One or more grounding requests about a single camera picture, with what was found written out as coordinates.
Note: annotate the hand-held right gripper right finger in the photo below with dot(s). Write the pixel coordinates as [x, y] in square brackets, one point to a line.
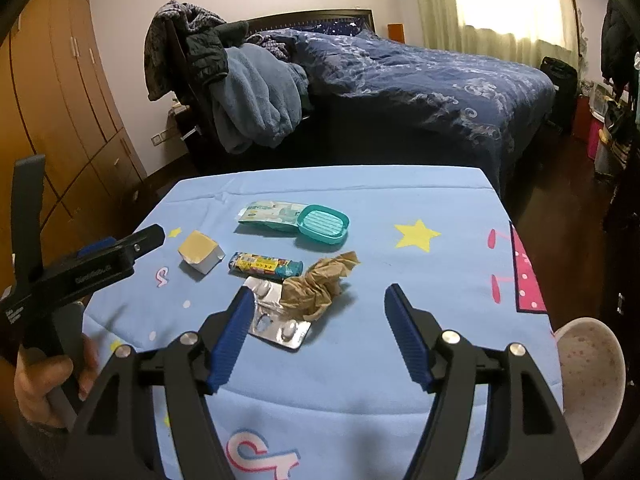
[407, 340]

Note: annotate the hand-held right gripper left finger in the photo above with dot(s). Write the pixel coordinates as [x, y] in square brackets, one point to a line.
[232, 340]

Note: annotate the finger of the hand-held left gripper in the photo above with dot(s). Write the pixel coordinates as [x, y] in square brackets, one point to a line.
[29, 210]
[140, 240]

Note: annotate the silver pill blister pack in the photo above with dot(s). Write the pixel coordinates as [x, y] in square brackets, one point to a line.
[280, 332]

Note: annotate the small yellow and white box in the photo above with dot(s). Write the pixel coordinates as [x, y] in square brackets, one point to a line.
[200, 250]

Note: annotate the colourful candy packet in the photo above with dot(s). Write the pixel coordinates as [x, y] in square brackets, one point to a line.
[265, 265]

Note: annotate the brown paper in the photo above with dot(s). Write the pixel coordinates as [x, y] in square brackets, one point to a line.
[310, 285]

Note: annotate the green wet wipe packet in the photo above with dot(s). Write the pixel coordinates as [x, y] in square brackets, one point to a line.
[265, 215]

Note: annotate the teal soap dish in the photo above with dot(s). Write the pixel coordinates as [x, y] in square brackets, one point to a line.
[322, 224]

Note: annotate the white speckled bowl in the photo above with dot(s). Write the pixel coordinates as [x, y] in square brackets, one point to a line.
[590, 375]

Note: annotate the person's left forearm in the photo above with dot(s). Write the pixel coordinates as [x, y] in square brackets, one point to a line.
[30, 455]

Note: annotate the person's left hand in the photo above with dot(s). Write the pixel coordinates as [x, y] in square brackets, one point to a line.
[35, 385]

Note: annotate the dark nightstand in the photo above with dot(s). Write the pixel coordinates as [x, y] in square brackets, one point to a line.
[182, 135]

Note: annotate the wooden wardrobe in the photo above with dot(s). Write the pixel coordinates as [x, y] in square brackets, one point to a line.
[55, 85]

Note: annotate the black chair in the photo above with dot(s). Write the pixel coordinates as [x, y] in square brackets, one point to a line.
[197, 120]

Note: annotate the light blue printed tablecloth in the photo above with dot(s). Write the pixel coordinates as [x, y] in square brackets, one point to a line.
[400, 200]

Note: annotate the light blue fleece blanket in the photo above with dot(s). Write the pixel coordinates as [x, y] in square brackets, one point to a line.
[255, 100]

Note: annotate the grey patterned garment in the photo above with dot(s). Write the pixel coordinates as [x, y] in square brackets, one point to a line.
[160, 45]

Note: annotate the black puffer jacket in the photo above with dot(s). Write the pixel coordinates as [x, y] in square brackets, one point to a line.
[207, 52]

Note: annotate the dark blue patterned quilt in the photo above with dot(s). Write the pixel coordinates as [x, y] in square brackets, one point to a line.
[400, 85]

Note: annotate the pink storage bin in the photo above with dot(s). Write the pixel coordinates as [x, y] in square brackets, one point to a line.
[597, 137]

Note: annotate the dark wooden bed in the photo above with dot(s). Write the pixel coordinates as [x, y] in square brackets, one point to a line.
[310, 19]

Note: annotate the red box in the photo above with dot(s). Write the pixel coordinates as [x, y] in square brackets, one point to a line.
[581, 117]

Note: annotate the black suitcase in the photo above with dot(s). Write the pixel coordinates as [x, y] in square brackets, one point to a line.
[559, 95]

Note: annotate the orange wooden panel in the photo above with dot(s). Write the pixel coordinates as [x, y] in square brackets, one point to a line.
[395, 33]

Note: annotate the pale green curtain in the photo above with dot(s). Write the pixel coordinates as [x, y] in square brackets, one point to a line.
[435, 5]

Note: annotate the hanging dark coats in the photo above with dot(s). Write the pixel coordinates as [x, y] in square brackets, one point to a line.
[617, 45]

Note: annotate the wall socket plate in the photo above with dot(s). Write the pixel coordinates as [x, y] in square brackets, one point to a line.
[161, 138]

